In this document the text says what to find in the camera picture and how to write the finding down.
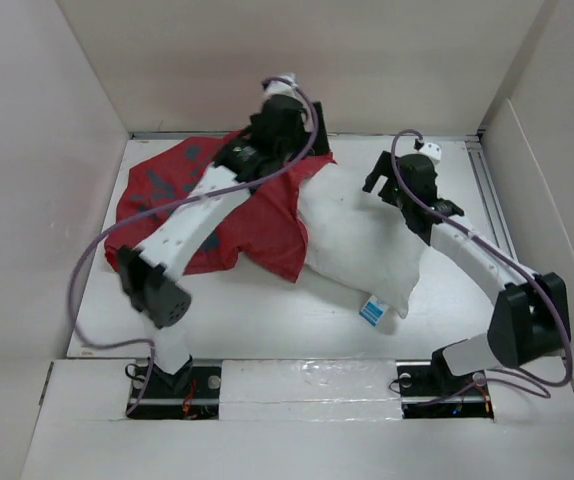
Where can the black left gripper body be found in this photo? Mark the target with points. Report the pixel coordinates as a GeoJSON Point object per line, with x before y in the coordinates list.
{"type": "Point", "coordinates": [293, 148]}

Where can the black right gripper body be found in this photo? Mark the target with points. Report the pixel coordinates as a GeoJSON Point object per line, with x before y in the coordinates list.
{"type": "Point", "coordinates": [389, 193]}

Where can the white pillow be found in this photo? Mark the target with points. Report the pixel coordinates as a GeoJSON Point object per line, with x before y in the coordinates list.
{"type": "Point", "coordinates": [357, 240]}

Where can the red patterned pillowcase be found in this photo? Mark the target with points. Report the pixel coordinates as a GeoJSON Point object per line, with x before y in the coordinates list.
{"type": "Point", "coordinates": [266, 228]}

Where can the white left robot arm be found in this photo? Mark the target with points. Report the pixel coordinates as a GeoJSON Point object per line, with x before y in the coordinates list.
{"type": "Point", "coordinates": [150, 272]}

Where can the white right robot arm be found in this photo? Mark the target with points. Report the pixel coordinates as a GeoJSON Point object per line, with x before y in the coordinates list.
{"type": "Point", "coordinates": [530, 316]}

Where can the blue white pillow label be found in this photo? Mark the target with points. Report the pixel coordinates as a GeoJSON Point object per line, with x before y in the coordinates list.
{"type": "Point", "coordinates": [373, 310]}

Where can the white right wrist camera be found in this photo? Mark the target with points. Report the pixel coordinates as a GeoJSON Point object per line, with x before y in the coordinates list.
{"type": "Point", "coordinates": [431, 150]}

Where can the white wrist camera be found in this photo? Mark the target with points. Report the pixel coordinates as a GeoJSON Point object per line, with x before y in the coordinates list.
{"type": "Point", "coordinates": [431, 150]}
{"type": "Point", "coordinates": [283, 84]}

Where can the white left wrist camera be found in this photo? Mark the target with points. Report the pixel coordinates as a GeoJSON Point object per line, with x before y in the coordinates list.
{"type": "Point", "coordinates": [283, 84]}

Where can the aluminium right side rail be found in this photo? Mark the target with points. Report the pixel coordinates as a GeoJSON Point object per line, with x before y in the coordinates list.
{"type": "Point", "coordinates": [499, 231]}

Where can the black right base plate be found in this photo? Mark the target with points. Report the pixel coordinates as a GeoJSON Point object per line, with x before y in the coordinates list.
{"type": "Point", "coordinates": [424, 394]}

